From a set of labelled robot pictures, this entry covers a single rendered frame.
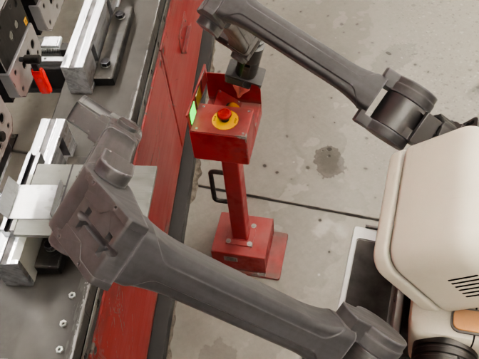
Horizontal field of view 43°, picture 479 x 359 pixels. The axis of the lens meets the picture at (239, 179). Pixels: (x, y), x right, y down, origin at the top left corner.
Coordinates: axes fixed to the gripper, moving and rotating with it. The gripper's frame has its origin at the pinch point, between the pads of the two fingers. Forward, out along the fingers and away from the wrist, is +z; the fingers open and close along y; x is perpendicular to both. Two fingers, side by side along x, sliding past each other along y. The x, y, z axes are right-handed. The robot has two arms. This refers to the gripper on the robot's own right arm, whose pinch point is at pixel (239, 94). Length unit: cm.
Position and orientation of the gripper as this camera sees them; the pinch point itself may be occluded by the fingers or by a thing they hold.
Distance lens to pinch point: 173.7
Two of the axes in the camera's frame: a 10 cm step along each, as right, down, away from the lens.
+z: -1.9, 5.5, 8.2
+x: -2.2, 7.9, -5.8
